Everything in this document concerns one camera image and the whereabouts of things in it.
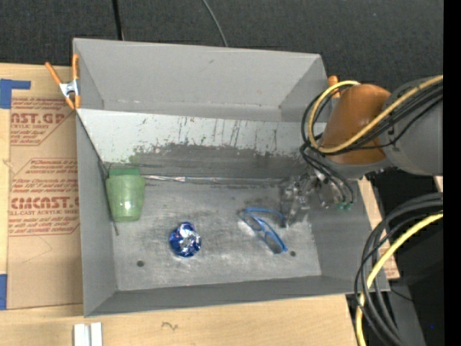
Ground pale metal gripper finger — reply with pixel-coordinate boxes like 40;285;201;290
286;197;305;229
279;192;290;226

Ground blue sunglasses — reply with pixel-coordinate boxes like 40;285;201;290
237;207;290;255

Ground grey metal bin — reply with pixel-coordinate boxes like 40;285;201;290
71;37;392;319

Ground blue shiny foil ball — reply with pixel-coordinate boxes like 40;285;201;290
169;221;202;259

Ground green plastic cup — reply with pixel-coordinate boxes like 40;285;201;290
104;167;146;223

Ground brown cardboard board red print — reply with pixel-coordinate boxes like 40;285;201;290
0;62;85;311

